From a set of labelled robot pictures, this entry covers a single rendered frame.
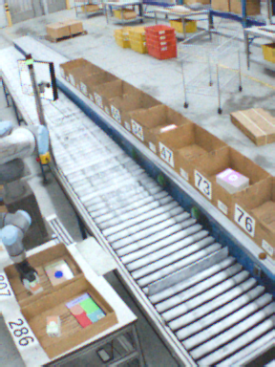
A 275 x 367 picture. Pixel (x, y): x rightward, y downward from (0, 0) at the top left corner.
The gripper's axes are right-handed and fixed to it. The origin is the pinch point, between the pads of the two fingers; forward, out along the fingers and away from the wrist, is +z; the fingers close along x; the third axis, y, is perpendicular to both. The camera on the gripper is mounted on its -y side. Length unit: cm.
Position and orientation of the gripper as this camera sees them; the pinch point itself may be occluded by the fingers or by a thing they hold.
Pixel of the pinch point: (33, 286)
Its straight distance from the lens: 203.2
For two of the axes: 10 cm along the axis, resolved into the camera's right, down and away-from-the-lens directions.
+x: -7.4, 4.6, -4.9
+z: 1.3, 8.2, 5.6
